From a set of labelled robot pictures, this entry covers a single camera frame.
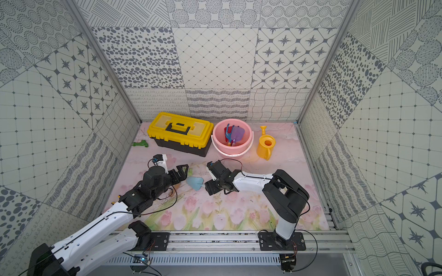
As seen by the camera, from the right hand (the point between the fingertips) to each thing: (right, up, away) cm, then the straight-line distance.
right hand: (213, 186), depth 89 cm
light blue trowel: (-10, +1, +2) cm, 10 cm away
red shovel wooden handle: (+9, +31, +12) cm, 34 cm away
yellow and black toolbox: (-18, +28, +4) cm, 34 cm away
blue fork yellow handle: (+8, +27, +11) cm, 31 cm away
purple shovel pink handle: (+14, +28, +11) cm, 33 cm away
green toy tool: (-47, +22, +18) cm, 55 cm away
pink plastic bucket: (+4, +22, -2) cm, 22 cm away
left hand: (-15, +14, -11) cm, 23 cm away
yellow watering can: (+29, +23, +6) cm, 38 cm away
